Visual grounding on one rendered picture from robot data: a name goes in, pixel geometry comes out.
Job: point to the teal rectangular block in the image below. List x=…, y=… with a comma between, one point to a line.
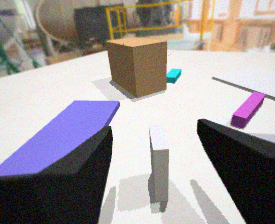
x=173, y=75

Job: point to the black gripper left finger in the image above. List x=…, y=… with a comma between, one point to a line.
x=68, y=191

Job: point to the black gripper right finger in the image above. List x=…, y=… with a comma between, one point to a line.
x=246, y=165

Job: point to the brown block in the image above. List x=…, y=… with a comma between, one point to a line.
x=138, y=65

